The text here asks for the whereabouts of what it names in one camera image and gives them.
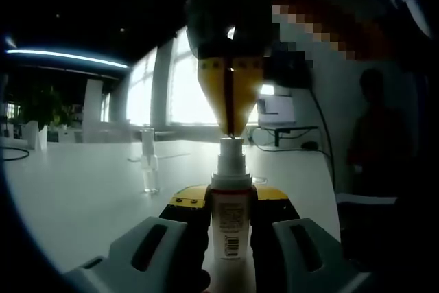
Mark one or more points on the clear glass pump bottle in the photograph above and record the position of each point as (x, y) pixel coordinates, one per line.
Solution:
(150, 176)

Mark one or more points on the white labelled pump bottle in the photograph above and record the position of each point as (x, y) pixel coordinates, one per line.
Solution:
(231, 210)

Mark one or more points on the straight ceiling light strip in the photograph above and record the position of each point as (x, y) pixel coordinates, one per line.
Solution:
(65, 57)

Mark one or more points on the person's black shirt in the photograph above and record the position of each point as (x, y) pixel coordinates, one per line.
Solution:
(394, 238)

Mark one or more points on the desk with black legs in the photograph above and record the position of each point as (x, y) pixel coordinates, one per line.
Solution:
(284, 128)

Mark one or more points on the black computer mouse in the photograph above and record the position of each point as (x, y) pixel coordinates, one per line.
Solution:
(310, 144)

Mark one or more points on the narrow clear bottle cover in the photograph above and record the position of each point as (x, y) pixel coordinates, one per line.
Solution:
(148, 138)

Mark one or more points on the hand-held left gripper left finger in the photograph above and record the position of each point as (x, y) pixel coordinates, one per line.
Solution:
(164, 238)

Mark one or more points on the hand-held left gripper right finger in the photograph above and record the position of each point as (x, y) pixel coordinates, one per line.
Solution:
(295, 238)

